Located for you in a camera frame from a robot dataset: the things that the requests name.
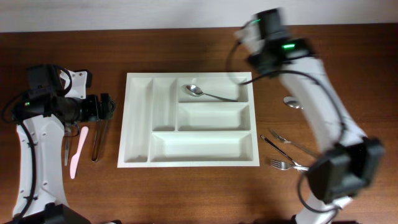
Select long steel tongs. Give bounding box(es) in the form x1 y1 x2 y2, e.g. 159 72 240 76
91 119 109 162

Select steel spoon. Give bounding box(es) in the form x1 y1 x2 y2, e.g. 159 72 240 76
183 84 237 102
283 96 303 110

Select dark handled steel fork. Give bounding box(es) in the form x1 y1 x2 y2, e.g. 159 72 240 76
260 135 301 166

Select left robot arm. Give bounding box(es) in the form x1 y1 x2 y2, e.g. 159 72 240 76
11 64 116 223

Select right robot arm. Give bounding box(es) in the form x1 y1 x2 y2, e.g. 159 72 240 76
242 9 384 223

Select small steel tongs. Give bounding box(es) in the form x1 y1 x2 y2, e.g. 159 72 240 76
64 126 72 166

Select pink plastic knife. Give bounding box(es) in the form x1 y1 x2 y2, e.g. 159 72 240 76
70 126 89 179

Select white plastic cutlery tray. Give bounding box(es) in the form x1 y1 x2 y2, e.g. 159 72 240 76
118 72 259 168

